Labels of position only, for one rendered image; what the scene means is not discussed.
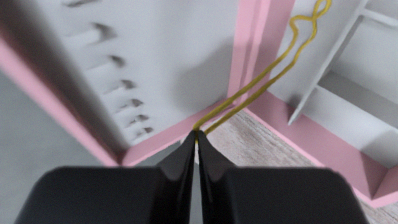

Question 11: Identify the yellow necklace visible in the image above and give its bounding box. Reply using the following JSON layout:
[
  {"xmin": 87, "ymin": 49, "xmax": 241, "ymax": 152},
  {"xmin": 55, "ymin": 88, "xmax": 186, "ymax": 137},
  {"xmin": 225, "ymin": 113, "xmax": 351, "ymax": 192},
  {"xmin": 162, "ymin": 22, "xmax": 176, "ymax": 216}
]
[{"xmin": 192, "ymin": 0, "xmax": 331, "ymax": 144}]

